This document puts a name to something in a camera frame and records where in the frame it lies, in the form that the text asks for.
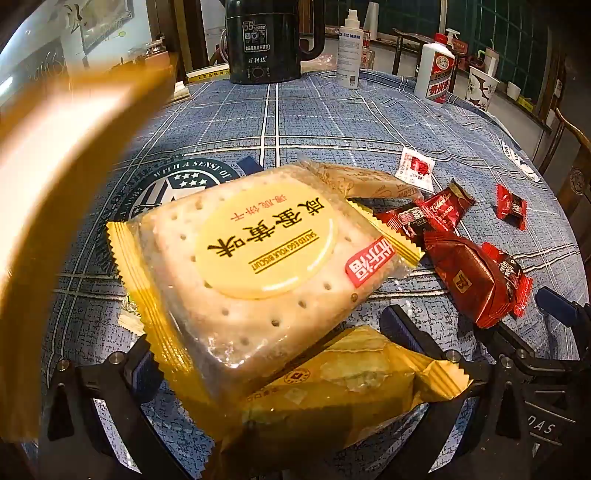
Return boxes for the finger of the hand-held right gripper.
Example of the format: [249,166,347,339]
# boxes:
[536,286,591,335]
[478,320,591,391]

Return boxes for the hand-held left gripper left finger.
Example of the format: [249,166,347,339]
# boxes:
[39,335,185,480]

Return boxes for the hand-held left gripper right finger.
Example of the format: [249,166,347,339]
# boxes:
[381,304,513,480]

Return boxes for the red white snack packet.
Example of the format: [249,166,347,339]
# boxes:
[482,241,535,319]

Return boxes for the dark red snack packet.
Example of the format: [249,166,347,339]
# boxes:
[422,230,511,329]

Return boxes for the yellow foil snack packet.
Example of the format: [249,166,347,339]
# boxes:
[217,325,474,464]

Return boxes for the clear yellow-edged biscuit packet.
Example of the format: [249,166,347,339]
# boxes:
[106,159,423,402]

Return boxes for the wooden tray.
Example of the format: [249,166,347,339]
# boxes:
[0,51,181,444]

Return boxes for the small red candy packet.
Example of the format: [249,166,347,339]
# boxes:
[495,184,528,232]

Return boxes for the dark red chocolate wrapper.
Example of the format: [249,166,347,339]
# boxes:
[375,179,476,237]

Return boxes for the wooden chair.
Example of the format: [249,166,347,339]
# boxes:
[538,106,591,241]

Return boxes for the beige snack packet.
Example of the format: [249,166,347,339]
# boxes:
[300,159,426,204]

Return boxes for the white red sachet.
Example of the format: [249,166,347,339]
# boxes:
[394,147,437,193]

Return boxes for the blue checked tablecloth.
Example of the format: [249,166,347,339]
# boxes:
[28,69,580,480]

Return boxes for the printed paper cup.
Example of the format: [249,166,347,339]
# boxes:
[466,65,500,114]

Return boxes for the white liquor bottle red label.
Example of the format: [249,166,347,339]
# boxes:
[413,32,456,105]

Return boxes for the white spray bottle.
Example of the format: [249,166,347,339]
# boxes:
[338,8,373,89]

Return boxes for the red trigger spray bottle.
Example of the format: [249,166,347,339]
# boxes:
[434,28,468,58]

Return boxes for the small wooden box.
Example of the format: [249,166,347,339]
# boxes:
[185,68,232,85]

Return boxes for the black electric kettle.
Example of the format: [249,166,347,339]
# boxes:
[223,0,325,86]

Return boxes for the framed wall picture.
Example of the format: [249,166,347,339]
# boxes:
[60,0,137,44]

